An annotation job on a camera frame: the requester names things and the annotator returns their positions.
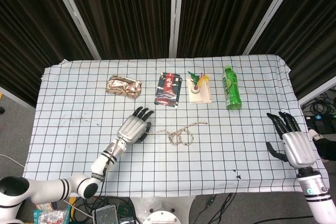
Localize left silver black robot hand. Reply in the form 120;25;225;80
117;106;155;145

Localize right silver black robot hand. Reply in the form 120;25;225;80
265;111;316;168

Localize beige braided rope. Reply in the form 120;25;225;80
146;121;208;147

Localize black white sneaker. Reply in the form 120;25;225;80
308;127;336;162

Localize black power strip with lights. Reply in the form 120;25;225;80
304;113;336;130

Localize gold red wrapped package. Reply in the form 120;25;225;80
106;75;143;100

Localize white black checkered tablecloth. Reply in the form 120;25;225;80
22;54;330;199

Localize dark red snack packet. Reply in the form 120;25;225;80
154;71;184;110

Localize green yellow feather shuttlecock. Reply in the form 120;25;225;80
187;70;211;94

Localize green plastic drink bottle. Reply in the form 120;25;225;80
222;65;243;111

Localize small device with screen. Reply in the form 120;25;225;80
92;205;119;224

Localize white robot torso base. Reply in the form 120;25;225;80
131;196;196;224

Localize dark pleated partition panel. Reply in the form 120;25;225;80
0;0;97;108
250;0;336;99
177;0;291;58
61;0;174;60

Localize teal red snack bag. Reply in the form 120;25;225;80
33;202;72;224

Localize black coiled floor cables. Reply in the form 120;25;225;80
301;91;336;116

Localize white aluminium partition post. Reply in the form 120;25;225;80
298;77;336;105
241;0;303;57
169;0;185;58
0;86;37;110
48;0;102;60

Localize black floor cable bundle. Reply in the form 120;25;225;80
67;196;138;224

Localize thin white floor cable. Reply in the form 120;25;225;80
0;153;27;168

